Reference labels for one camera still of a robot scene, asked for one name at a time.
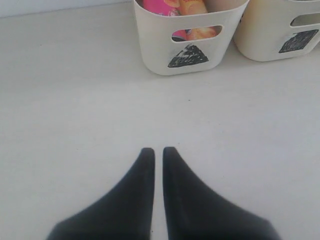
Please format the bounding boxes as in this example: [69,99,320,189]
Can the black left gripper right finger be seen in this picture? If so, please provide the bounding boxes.
[162,147,278,240]

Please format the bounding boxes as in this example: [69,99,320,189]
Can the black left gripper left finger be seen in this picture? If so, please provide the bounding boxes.
[47,147,155,240]

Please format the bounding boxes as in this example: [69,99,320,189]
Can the pink Lay's chips can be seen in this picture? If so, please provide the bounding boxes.
[142,0,187,42]

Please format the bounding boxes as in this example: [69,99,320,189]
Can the yellow chips can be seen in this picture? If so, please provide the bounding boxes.
[179,0,218,41]

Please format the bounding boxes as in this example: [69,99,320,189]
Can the cream bin with triangle mark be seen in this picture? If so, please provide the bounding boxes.
[133,0,249,76]

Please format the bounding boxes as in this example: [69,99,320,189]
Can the cream bin with square mark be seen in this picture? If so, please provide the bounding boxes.
[233,0,320,62]

